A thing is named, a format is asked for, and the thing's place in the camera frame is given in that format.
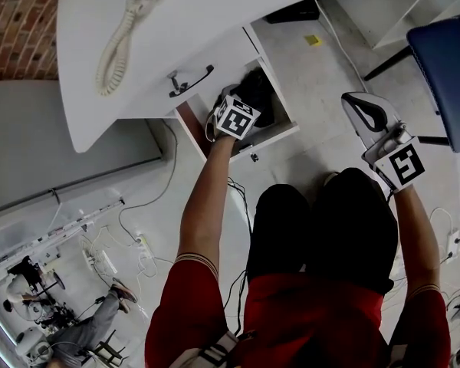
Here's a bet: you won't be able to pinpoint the grey power cable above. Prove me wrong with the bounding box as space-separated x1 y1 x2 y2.
117 123 179 245

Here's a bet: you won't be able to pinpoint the harness strap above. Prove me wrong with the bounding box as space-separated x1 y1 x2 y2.
386 343 408 368
182 330 242 368

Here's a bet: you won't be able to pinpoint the white drawer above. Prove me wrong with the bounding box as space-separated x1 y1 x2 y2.
153 25 264 120
174 54 301 164

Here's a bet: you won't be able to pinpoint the large grey cabinet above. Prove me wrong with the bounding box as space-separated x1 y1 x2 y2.
0 79 165 222

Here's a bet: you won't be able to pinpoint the white coiled telephone cord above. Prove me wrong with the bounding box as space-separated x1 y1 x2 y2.
94 0 149 97

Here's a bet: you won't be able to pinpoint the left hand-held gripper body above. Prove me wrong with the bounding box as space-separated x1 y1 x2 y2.
214 84 262 142

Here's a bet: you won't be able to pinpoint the right harness strap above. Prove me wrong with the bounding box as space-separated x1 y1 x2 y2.
386 343 408 368

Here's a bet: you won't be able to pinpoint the white floor cable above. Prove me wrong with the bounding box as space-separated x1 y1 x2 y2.
313 0 370 92

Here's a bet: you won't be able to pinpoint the black device under desk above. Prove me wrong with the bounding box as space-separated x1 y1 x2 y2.
264 0 321 25

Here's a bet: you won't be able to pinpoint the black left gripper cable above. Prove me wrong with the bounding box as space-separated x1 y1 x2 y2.
225 176 254 337

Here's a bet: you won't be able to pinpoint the person's red shirt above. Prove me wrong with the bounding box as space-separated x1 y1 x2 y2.
144 261 452 368

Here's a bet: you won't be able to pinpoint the white closed drawer, black handle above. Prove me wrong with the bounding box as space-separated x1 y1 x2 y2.
153 25 264 120

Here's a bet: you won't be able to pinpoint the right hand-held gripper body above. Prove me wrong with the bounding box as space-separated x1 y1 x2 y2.
362 120 427 195

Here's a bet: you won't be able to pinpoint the person's right forearm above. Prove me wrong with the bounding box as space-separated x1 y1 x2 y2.
392 184 442 290

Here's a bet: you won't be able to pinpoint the black cloth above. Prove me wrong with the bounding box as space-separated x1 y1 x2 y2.
229 69 278 129

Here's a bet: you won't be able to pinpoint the white power strip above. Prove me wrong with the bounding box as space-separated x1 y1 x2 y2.
81 246 118 276
136 234 155 261
442 228 460 263

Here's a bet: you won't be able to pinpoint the person's left forearm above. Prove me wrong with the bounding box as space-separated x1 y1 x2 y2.
177 134 242 270

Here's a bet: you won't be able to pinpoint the left harness strap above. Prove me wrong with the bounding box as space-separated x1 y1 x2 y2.
182 330 242 368

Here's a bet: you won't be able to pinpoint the blue chair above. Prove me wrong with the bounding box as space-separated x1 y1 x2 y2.
363 13 460 155

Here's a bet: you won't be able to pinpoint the person's black trousers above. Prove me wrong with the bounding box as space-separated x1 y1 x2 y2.
246 166 400 295

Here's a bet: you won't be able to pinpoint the white shelf rack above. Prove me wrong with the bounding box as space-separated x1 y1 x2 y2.
0 196 126 280

